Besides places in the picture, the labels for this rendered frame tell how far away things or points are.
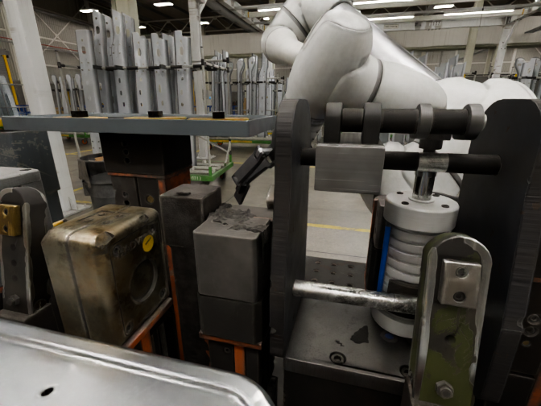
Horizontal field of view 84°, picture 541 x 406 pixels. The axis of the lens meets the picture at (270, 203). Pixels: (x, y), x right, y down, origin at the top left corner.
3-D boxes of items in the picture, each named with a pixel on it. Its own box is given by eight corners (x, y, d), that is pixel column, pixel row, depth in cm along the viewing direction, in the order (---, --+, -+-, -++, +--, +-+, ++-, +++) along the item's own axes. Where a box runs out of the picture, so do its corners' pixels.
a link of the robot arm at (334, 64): (282, 113, 50) (349, 134, 54) (325, 16, 39) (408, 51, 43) (280, 79, 57) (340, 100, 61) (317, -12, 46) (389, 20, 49)
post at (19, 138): (39, 346, 63) (-28, 131, 49) (70, 322, 70) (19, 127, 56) (68, 354, 61) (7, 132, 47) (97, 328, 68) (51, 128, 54)
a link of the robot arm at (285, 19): (253, 43, 89) (286, 6, 85) (249, 39, 104) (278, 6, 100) (282, 76, 95) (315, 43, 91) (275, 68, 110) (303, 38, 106)
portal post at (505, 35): (484, 141, 923) (512, 18, 817) (473, 138, 1006) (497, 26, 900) (497, 141, 914) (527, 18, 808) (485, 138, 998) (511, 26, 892)
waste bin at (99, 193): (76, 239, 271) (59, 159, 248) (119, 217, 320) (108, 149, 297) (124, 246, 259) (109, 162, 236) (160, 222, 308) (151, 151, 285)
